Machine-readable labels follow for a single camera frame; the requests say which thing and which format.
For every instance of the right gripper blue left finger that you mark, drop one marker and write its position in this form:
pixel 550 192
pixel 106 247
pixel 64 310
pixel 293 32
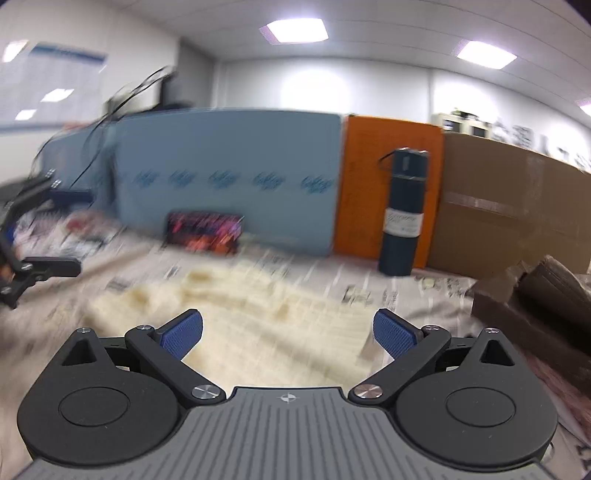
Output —
pixel 160 352

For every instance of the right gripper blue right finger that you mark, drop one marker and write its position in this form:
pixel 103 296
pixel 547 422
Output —
pixel 414 351

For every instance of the cream cable knit sweater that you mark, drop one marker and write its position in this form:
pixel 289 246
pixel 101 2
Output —
pixel 258 329

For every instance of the grey printed bed sheet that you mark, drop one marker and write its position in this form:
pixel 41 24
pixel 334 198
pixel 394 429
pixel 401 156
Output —
pixel 250 438

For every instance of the smartphone playing video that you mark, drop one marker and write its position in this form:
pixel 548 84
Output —
pixel 199 231

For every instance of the dark blue vacuum bottle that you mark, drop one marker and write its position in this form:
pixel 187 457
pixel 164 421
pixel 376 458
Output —
pixel 404 214

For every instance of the dark brown folded garment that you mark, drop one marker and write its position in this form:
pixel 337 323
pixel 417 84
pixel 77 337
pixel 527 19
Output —
pixel 545 310

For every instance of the large brown cardboard box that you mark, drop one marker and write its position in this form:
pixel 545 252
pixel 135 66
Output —
pixel 501 205

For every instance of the orange flat box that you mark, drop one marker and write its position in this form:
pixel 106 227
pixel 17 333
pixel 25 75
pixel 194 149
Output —
pixel 366 180

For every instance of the light blue flat box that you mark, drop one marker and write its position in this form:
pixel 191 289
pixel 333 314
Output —
pixel 279 170

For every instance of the blue wall notice poster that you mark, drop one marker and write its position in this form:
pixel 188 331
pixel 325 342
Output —
pixel 45 85

